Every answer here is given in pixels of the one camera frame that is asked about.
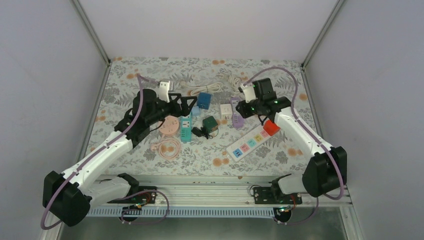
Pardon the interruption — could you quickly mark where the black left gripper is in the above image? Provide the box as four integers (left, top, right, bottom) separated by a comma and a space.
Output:
146, 92, 197, 126

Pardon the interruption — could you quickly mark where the white cube socket adapter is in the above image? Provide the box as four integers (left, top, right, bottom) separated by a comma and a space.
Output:
219, 103, 233, 120

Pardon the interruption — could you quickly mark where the red cube socket adapter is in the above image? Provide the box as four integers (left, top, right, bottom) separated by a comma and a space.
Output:
263, 120, 281, 137

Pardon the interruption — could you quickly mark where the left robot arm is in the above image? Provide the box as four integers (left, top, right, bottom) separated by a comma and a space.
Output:
41, 89, 197, 230

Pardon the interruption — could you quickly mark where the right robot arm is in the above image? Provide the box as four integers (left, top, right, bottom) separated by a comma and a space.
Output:
236, 78, 347, 204

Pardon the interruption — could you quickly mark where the light blue small plug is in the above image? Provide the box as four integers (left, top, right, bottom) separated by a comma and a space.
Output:
191, 105, 201, 117

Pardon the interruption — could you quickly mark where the black plug adapter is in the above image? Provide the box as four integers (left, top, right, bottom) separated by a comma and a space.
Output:
191, 127, 213, 139

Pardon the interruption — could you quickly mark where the purple power strip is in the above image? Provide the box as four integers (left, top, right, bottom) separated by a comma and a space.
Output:
230, 97, 244, 129

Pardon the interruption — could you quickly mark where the teal power strip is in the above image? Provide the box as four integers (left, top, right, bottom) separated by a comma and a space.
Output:
180, 113, 192, 143

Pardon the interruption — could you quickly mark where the dark blue cube socket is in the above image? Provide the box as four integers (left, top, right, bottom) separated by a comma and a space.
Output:
197, 92, 212, 110

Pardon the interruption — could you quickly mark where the floral patterned table mat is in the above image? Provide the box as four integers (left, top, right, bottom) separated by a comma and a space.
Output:
87, 57, 315, 176

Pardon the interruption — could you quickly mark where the pink round power socket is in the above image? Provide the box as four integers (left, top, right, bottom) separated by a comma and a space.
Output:
158, 115, 180, 137

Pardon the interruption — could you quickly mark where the dark green cube socket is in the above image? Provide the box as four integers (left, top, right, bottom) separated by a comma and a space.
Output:
202, 116, 219, 134

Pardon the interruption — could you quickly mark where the white multicolour power strip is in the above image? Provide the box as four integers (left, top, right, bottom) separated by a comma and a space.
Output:
225, 125, 272, 162

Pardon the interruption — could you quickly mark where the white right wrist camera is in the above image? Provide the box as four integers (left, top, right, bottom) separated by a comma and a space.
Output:
240, 83, 257, 103

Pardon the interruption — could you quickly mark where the white coiled cable right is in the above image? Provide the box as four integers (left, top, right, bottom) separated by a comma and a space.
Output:
222, 73, 248, 97

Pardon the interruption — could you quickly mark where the white coiled cable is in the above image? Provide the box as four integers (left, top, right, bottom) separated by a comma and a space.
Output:
222, 73, 248, 97
183, 81, 225, 110

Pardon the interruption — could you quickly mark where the white coiled cable left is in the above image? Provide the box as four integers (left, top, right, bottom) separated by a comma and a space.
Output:
183, 81, 225, 110

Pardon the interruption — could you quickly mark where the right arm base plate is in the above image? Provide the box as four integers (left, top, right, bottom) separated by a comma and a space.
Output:
250, 186, 303, 205

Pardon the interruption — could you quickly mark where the aluminium rail base frame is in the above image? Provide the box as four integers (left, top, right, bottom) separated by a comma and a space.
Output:
54, 175, 353, 208

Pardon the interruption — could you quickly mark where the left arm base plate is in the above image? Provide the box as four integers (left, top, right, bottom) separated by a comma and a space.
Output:
107, 186, 157, 205

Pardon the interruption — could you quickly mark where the blue slotted cable duct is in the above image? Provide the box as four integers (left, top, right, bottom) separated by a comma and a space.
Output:
87, 207, 282, 219

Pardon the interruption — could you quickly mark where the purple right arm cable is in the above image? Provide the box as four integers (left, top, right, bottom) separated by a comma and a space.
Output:
243, 66, 345, 227

